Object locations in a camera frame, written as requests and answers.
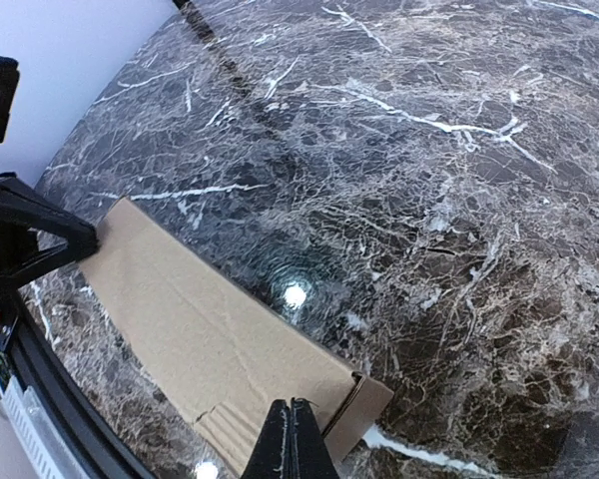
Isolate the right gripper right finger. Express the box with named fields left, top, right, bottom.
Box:
left=290, top=398, right=339, bottom=479

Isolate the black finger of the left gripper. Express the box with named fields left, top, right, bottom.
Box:
left=0, top=174, right=99, bottom=292

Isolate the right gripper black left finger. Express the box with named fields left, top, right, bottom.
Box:
left=241, top=399, right=291, bottom=479

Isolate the brown cardboard box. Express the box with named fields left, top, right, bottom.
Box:
left=80, top=198, right=392, bottom=473

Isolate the small green circuit board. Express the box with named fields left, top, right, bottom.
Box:
left=0, top=308, right=19, bottom=420

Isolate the black front table rail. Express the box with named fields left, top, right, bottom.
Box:
left=8, top=293, right=153, bottom=478

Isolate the white slotted cable duct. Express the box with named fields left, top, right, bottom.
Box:
left=1, top=380, right=84, bottom=478

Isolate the left black frame post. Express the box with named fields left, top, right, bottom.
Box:
left=173, top=0, right=190, bottom=9

